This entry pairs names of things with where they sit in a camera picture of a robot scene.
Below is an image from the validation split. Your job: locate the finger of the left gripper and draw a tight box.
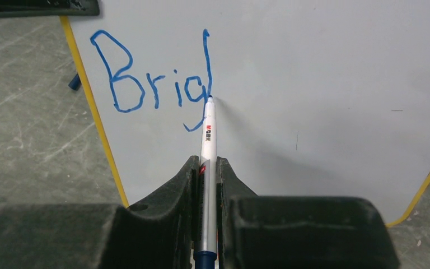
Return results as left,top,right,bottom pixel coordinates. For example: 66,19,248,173
0,0,100,18

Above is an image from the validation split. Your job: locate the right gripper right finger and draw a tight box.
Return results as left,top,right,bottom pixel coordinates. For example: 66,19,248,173
216,157,400,268

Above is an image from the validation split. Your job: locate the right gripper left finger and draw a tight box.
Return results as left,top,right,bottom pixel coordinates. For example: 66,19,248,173
0,156,199,268

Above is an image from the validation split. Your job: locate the yellow framed whiteboard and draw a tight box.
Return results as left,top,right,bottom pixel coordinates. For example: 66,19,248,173
61,1,430,225

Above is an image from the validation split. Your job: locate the blue whiteboard marker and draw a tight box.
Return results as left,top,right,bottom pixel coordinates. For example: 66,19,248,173
193,95,217,269

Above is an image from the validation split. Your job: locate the blue marker cap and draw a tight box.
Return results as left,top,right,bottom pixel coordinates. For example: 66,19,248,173
68,74,81,91

